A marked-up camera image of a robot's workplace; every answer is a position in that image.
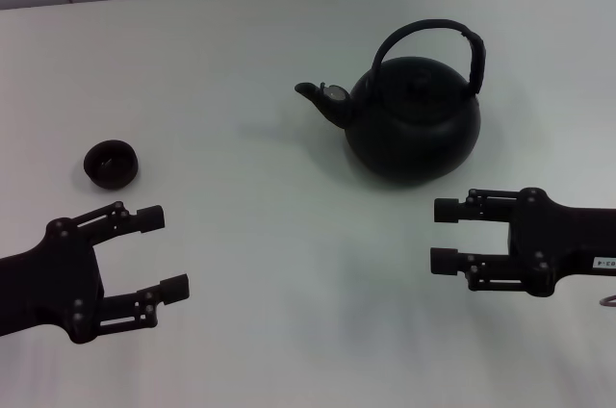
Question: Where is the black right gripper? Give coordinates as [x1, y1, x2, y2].
[429, 187, 616, 297]

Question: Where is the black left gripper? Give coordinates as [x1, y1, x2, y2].
[0, 201, 191, 344]

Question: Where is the small black teacup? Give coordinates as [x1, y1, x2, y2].
[83, 139, 141, 190]

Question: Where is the black round teapot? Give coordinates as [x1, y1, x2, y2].
[294, 17, 486, 188]

